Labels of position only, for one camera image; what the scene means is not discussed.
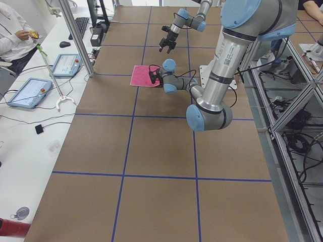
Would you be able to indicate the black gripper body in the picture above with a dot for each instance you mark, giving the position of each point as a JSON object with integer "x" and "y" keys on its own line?
{"x": 169, "y": 39}

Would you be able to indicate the pink towel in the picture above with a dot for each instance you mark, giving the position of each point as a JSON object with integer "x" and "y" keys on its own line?
{"x": 140, "y": 77}

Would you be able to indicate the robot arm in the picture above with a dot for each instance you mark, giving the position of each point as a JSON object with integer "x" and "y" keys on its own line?
{"x": 243, "y": 23}
{"x": 183, "y": 20}

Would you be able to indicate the black monitor stand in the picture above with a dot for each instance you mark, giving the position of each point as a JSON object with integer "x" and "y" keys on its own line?
{"x": 98, "y": 15}

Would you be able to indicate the black box with label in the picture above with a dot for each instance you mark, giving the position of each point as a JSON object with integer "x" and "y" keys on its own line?
{"x": 97, "y": 36}

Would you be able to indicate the black keyboard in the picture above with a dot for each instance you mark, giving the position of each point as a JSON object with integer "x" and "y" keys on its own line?
{"x": 82, "y": 23}

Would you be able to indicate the far teach pendant tablet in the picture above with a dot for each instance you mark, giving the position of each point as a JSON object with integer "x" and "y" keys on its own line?
{"x": 66, "y": 65}

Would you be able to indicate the teach pendant tablet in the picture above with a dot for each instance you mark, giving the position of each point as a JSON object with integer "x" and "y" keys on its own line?
{"x": 31, "y": 93}
{"x": 66, "y": 65}

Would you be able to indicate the black computer mouse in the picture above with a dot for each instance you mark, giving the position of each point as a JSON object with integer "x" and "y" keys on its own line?
{"x": 64, "y": 44}

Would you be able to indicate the reacher grabber tool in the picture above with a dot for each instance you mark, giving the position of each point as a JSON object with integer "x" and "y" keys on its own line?
{"x": 62, "y": 97}

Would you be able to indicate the brown paper table cover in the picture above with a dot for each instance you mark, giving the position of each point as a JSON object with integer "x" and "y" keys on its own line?
{"x": 130, "y": 168}

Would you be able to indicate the near teach pendant tablet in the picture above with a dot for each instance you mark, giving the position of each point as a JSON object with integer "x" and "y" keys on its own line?
{"x": 31, "y": 93}

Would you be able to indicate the seated person white shirt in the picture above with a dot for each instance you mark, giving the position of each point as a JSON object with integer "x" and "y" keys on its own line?
{"x": 18, "y": 45}

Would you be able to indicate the small black square device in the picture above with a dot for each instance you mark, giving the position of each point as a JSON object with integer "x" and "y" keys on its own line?
{"x": 39, "y": 129}

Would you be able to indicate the red cylinder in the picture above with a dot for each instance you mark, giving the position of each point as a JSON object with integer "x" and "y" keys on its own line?
{"x": 14, "y": 228}

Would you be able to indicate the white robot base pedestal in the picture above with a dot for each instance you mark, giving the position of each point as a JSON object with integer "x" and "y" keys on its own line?
{"x": 206, "y": 71}

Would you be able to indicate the aluminium frame post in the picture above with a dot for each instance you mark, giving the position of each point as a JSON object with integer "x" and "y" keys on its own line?
{"x": 71, "y": 24}

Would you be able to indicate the aluminium side frame rail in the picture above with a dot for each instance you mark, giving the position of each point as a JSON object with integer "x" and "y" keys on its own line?
{"x": 290, "y": 86}

